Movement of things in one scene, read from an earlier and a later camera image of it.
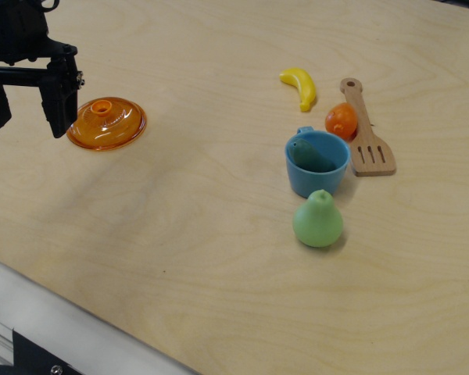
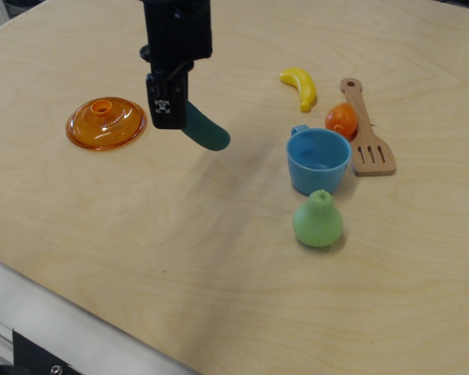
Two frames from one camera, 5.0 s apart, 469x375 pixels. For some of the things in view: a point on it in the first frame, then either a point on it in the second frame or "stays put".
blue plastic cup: (305, 183) stays put
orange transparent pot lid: (106, 123) stays put
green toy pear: (316, 222) stays put
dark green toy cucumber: (309, 159) to (203, 130)
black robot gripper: (16, 30) to (179, 33)
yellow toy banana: (303, 82) stays put
